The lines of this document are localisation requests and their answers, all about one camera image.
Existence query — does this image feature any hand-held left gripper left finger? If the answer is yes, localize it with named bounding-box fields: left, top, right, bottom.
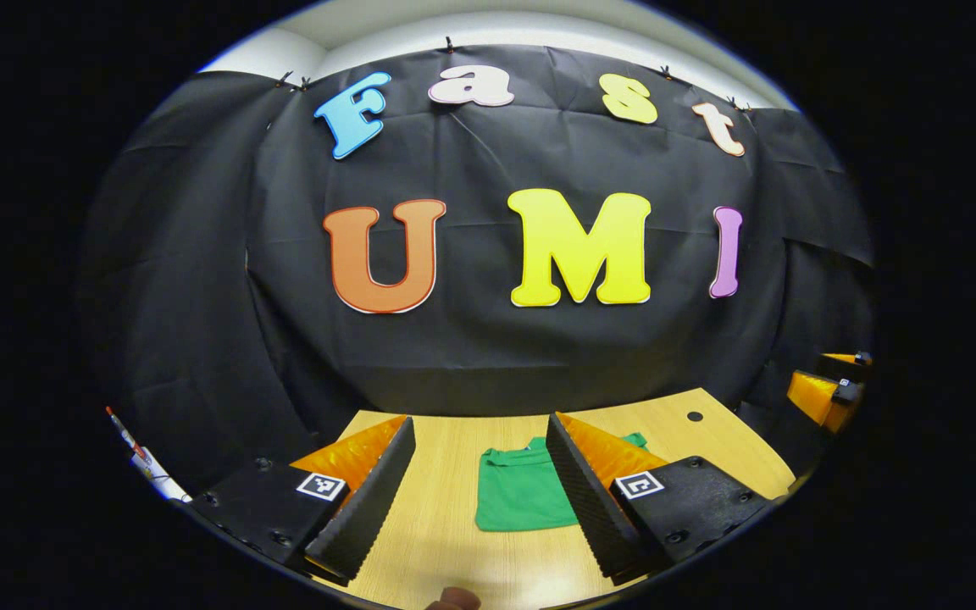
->
left=190, top=415, right=418, bottom=585

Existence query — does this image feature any black backdrop cloth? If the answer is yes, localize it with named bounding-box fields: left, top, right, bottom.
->
left=81, top=44, right=875, bottom=492

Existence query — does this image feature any white red printed board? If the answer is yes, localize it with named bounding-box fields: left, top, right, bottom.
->
left=105, top=405, right=192, bottom=502

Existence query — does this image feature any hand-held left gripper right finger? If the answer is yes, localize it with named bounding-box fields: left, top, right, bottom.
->
left=545, top=412, right=775, bottom=585

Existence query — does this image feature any green T-shirt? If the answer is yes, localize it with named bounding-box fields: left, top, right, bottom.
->
left=475, top=432, right=648, bottom=533

